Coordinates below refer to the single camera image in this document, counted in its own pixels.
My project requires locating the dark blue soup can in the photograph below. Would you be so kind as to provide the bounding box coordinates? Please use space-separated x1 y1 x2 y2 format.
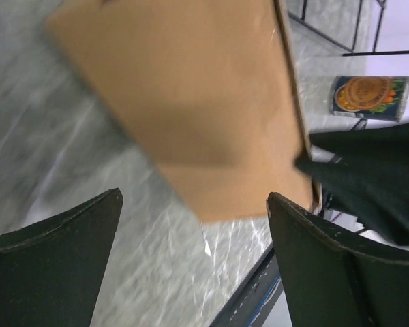
330 76 409 122

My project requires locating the black wire rack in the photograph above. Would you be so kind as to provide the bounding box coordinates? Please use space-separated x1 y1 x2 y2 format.
286 0 409 57

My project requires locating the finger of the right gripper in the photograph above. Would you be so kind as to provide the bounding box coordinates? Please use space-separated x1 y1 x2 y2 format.
295 123 409 245

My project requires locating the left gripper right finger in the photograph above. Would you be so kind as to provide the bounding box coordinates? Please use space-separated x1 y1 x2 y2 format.
267 193 409 326

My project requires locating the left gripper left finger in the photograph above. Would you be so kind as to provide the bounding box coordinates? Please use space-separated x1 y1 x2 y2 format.
0 189 123 326

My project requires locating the brown cardboard express box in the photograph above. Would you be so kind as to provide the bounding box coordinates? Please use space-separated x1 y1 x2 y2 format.
46 1 321 223

